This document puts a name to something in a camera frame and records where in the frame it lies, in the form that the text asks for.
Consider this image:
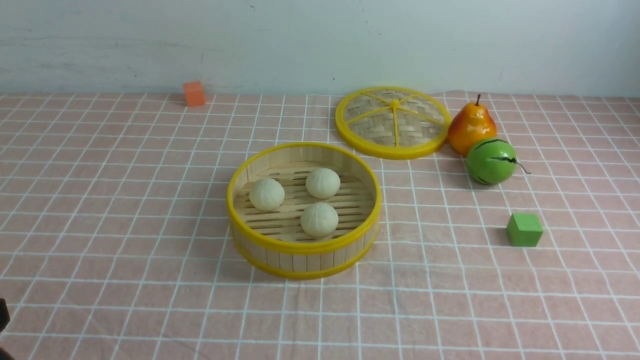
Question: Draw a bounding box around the green foam cube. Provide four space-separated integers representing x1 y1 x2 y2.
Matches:
506 212 544 248

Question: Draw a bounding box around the orange yellow toy pear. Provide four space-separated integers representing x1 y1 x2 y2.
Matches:
446 93 498 158

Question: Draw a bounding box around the orange foam cube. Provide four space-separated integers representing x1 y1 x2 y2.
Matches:
182 80 207 108

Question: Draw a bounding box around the white bun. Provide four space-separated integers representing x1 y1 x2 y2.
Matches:
248 178 286 212
301 202 339 239
305 167 341 199

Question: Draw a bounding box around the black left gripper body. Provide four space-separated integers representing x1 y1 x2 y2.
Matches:
0 298 12 360

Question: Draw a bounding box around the yellow bamboo steamer lid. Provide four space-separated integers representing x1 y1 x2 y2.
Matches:
334 86 451 160

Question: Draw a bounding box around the yellow bamboo steamer tray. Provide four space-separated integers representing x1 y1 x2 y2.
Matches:
226 142 382 280

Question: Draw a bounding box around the pink checkered tablecloth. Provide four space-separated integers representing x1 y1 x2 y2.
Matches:
0 93 640 360

